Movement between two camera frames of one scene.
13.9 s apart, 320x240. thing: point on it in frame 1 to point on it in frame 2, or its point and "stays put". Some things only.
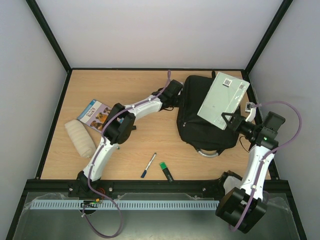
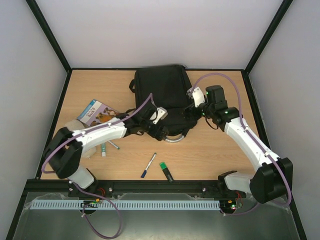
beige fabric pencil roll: [80, 137] stays put
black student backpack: [204, 137] to [168, 85]
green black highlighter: [163, 166] stays put
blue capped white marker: [144, 172] stays put
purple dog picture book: [95, 115] stays put
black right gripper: [236, 121] to [191, 110]
